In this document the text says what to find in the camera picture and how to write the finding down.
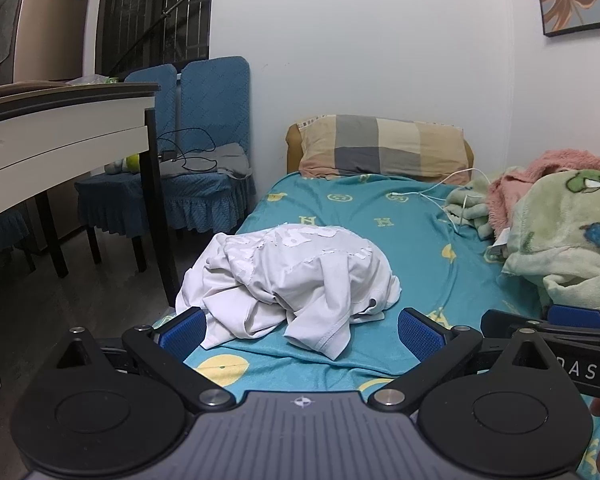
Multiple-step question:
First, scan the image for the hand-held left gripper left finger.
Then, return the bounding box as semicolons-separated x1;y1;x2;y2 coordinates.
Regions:
55;306;237;411

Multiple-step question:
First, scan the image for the gold refrigerator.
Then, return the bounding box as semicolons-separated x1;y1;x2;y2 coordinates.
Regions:
0;0;92;89

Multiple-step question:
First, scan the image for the green fleece blanket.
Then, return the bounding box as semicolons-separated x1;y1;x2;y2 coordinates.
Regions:
444;169;600;312

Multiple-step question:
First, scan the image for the white desk with black legs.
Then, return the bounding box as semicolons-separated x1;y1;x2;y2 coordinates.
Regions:
0;81;182;307

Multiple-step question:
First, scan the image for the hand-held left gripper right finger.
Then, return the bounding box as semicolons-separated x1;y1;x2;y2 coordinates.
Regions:
367;307;553;413

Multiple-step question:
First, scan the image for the black charger cable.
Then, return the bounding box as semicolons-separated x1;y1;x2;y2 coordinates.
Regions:
156;127;219;172

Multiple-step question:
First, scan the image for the yellow-green plush toy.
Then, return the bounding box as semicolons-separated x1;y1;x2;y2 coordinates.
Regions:
104;153;142;175

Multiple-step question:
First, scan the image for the white T-shirt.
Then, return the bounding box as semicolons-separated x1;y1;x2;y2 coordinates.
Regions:
175;224;402;361

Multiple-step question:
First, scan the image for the teal patterned bed sheet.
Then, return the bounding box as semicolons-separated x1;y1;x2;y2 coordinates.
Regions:
150;172;600;480

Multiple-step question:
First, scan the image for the white charging cable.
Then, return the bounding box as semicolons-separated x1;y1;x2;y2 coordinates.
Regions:
387;167;492;235

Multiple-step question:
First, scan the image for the pink fleece blanket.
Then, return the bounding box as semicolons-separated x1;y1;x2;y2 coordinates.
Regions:
485;149;600;242

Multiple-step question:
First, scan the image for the clear plastic bag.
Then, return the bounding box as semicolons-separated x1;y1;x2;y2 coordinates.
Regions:
65;74;126;86

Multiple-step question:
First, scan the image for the dark barred window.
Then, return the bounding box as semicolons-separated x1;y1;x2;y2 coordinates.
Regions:
96;0;216;82

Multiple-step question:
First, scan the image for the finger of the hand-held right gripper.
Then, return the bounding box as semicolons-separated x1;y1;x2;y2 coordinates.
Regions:
547;304;600;331
481;309;600;350

